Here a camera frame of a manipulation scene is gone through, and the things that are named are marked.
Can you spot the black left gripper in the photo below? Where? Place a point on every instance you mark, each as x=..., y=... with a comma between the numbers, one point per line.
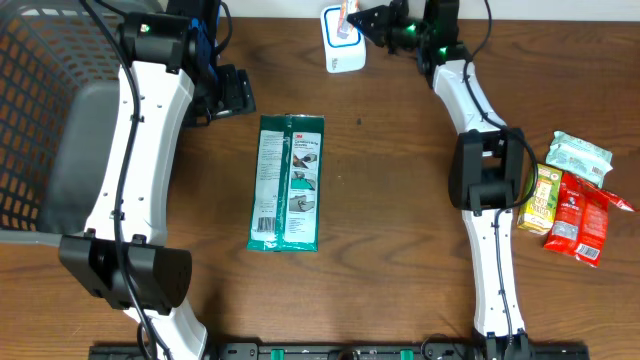
x=240, y=97

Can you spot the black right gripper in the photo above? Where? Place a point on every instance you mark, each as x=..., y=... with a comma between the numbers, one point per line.
x=385, y=17

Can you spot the orange juice carton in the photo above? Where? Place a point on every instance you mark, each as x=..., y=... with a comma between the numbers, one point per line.
x=347, y=8

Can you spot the green white snack bag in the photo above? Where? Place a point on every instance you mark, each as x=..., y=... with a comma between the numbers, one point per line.
x=285, y=208

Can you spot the green juice carton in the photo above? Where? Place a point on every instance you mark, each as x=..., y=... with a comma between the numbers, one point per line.
x=538, y=213

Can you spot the light green tissue pack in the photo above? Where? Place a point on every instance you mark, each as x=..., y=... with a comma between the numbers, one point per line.
x=579, y=157

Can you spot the red snack bag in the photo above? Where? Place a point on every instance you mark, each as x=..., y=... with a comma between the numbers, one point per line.
x=581, y=221

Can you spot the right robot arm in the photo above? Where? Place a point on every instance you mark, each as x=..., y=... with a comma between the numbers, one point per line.
x=484, y=179

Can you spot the white barcode scanner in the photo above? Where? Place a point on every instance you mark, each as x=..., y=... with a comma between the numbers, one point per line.
x=341, y=54

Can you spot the grey plastic laundry basket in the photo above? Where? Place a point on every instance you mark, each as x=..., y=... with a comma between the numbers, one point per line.
x=59, y=107

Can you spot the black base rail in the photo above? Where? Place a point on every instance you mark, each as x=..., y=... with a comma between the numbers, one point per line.
x=431, y=350

